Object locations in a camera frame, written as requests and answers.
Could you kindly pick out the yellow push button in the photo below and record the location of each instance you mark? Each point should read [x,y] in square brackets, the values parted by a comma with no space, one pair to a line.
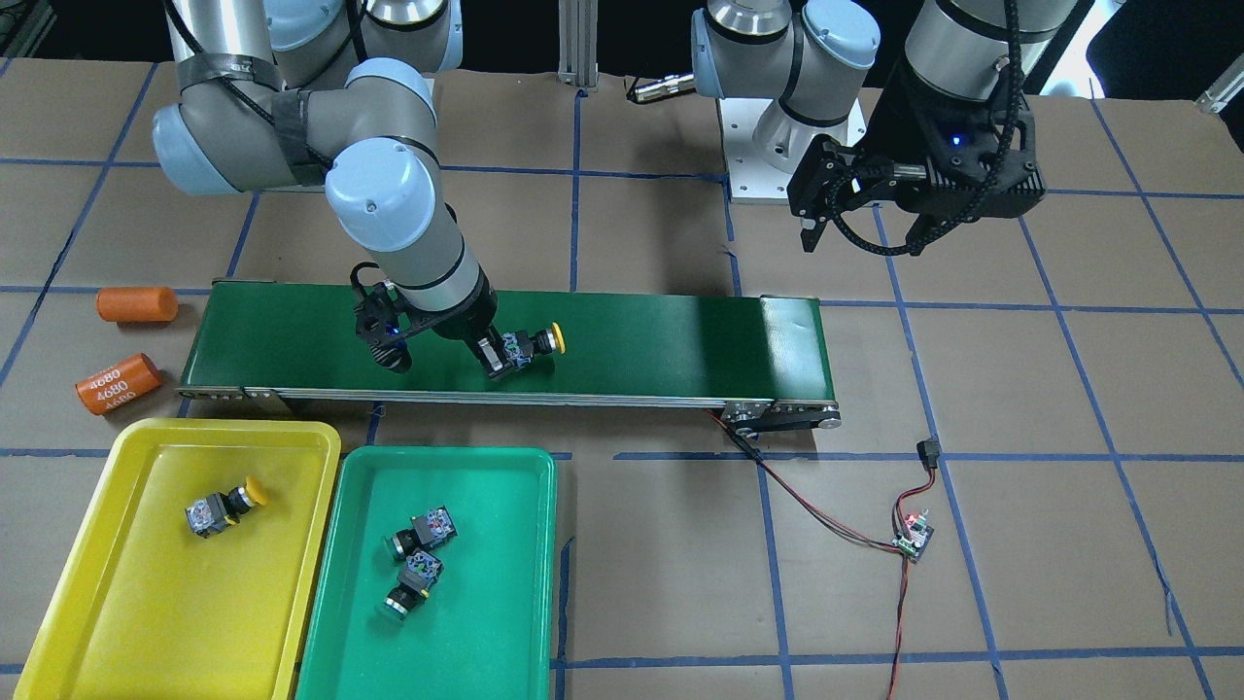
[524,347]
[212,514]

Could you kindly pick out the plain orange cylinder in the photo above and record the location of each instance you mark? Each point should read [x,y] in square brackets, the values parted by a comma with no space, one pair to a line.
[127,305]

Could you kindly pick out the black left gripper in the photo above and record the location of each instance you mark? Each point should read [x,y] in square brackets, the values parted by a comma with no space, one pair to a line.
[890,144]

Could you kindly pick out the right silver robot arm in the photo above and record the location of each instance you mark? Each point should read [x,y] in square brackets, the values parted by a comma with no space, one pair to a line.
[335,95]

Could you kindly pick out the green conveyor belt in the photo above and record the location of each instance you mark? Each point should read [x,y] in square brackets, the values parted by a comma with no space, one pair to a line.
[760,362]

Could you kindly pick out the yellow plastic tray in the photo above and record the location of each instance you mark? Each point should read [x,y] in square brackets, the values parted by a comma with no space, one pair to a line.
[144,609]

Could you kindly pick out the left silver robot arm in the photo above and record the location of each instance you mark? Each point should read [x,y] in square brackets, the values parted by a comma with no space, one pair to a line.
[814,61]

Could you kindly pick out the small motor controller board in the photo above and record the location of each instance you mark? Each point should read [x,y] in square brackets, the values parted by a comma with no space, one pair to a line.
[913,536]

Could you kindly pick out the green push button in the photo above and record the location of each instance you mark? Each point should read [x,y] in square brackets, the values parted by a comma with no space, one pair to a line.
[426,532]
[416,577]

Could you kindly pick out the labelled orange cylinder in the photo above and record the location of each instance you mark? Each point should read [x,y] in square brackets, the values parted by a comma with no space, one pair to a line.
[121,383]

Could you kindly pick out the aluminium frame post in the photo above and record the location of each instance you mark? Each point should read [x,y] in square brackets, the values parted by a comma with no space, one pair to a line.
[577,65]

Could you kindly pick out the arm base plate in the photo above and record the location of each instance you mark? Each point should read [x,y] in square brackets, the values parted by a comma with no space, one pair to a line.
[763,146]

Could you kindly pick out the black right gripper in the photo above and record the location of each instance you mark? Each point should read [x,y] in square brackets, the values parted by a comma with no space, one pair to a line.
[469,320]

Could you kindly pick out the green plastic tray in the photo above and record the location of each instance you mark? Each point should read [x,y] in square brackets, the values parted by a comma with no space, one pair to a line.
[483,633]

